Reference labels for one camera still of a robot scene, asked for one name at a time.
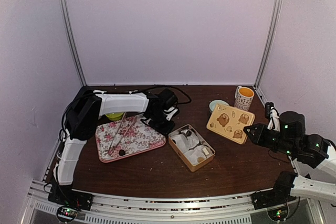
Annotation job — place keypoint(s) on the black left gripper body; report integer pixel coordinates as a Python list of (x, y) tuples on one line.
[(157, 123)]

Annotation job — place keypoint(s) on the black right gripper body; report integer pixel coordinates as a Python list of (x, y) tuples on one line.
[(285, 146)]

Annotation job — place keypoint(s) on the bear print tin lid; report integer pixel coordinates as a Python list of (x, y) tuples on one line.
[(229, 122)]

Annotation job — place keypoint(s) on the pink floral serving tray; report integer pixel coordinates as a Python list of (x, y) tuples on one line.
[(129, 134)]

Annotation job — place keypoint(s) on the white chocolate piece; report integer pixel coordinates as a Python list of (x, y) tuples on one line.
[(205, 151)]

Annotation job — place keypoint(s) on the tan tin box paper cups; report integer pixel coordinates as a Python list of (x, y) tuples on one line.
[(190, 148)]

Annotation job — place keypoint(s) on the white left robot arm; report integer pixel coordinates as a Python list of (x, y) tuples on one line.
[(79, 121)]

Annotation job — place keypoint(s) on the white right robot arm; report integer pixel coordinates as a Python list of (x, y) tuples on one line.
[(327, 191)]

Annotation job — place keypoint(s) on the white floral mug yellow inside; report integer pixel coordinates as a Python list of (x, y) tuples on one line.
[(243, 98)]

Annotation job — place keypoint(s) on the lime green plastic bowl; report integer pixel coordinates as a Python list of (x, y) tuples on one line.
[(114, 116)]

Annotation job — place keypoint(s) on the light blue ceramic bowl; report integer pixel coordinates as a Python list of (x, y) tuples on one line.
[(214, 103)]

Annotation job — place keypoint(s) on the right circuit board with leds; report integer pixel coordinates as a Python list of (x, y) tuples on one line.
[(278, 214)]

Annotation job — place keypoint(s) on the circuit board with leds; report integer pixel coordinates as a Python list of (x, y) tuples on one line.
[(66, 214), (278, 214)]

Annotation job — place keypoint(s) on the left circuit board with leds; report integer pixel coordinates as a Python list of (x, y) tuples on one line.
[(66, 214)]

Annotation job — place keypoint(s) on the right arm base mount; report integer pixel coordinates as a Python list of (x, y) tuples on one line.
[(279, 194)]

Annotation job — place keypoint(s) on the right side aluminium base rail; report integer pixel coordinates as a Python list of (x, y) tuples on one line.
[(312, 150)]

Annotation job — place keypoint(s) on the front aluminium frame rail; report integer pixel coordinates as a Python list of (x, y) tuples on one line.
[(236, 208)]

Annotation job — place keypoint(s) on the right rear aluminium corner post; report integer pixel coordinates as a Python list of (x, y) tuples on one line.
[(276, 10)]

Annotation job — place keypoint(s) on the aluminium corner post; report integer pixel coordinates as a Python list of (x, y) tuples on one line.
[(72, 42), (276, 10)]

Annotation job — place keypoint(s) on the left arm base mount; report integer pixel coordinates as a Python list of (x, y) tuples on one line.
[(66, 196)]

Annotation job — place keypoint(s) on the left rear aluminium corner post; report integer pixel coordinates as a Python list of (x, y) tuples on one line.
[(72, 42)]

